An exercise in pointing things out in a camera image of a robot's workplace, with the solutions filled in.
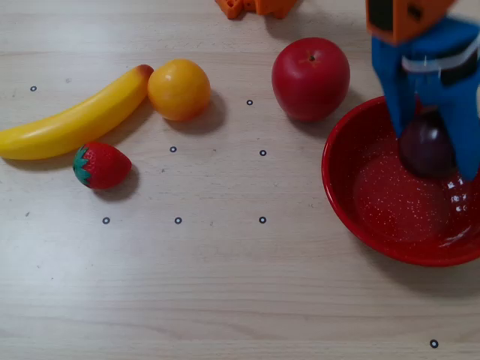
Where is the red strawberry with green leaves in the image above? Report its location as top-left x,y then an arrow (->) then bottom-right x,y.
72,141 -> 133,191

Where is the yellow banana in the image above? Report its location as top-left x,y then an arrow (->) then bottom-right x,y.
0,64 -> 155,161

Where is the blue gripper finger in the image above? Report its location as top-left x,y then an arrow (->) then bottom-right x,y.
439,84 -> 480,182
384,91 -> 418,138

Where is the orange fruit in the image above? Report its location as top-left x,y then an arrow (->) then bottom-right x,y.
146,58 -> 212,122

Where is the dark purple plum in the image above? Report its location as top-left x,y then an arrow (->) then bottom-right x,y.
397,108 -> 459,179

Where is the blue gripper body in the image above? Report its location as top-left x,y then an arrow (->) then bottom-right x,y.
370,16 -> 480,95

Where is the red speckled bowl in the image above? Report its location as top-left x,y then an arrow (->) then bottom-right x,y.
321,95 -> 480,268

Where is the red apple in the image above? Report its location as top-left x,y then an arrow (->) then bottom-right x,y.
271,36 -> 351,123

